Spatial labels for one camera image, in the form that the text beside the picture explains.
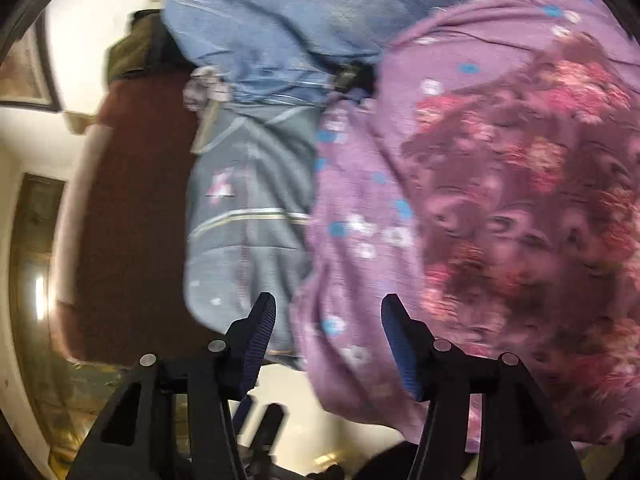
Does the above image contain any light purple floral blanket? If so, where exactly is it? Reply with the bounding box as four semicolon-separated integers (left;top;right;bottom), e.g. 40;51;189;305
290;0;640;456

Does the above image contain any maroon floral garment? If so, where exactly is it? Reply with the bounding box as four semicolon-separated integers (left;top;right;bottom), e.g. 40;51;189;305
400;32;640;441

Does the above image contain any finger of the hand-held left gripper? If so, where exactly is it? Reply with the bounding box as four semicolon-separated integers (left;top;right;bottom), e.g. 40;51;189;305
231;394;286;465

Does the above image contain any framed wall picture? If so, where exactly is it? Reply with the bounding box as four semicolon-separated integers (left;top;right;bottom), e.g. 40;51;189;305
0;22;63;113

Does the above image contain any grey striped bedsheet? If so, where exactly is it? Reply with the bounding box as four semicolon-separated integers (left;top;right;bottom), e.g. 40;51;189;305
182;102;326;368

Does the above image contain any olive green cloth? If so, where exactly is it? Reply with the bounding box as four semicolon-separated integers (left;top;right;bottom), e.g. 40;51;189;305
106;9;173;80

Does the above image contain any blue striped pillow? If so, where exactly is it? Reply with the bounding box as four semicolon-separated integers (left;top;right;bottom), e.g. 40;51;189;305
162;0;568;108

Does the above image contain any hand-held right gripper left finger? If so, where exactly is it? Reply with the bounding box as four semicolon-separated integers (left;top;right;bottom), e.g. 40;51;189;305
65;292;277;480

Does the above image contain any brown headboard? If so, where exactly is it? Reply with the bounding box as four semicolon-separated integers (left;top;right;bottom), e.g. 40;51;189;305
55;77;226;366

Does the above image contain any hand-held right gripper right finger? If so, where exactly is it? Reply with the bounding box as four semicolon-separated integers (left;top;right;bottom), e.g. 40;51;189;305
381;294;586;480

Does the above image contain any grey floral cloth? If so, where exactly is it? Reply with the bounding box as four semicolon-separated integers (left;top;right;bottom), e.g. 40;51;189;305
182;66;232;108

